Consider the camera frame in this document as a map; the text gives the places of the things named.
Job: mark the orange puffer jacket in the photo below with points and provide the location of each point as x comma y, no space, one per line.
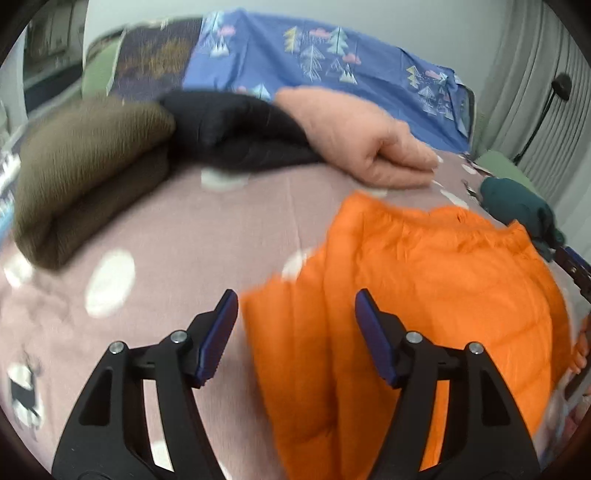
415,286

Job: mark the pink fleece garment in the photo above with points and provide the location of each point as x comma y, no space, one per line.
351,134

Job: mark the black garment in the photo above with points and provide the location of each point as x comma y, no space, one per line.
231,124

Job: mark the dark tree-print cloth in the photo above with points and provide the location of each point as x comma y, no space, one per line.
157,55

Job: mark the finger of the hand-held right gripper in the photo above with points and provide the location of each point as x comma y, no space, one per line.
577,270

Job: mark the green pillow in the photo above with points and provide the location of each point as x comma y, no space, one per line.
501,168

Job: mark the blue tree-print bed sheet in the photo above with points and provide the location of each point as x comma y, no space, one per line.
277,55

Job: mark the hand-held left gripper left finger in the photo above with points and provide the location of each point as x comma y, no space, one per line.
217,337

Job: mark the dark teal garment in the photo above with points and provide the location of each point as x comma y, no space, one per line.
517,207

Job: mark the black floor lamp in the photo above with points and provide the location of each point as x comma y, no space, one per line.
561,87

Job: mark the arched wall mirror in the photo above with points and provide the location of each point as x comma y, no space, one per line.
51,55

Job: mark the olive brown knit sweater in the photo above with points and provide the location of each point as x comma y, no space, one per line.
87,170

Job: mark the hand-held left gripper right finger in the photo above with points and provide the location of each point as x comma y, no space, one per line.
374,337

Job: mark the pink dotted blanket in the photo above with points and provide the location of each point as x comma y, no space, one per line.
184,221

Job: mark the person's right hand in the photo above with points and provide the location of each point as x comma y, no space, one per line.
582,346

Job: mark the light blue bed cover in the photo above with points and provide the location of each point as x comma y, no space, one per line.
7,194

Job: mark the white pleated curtain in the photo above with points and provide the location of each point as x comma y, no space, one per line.
531,46

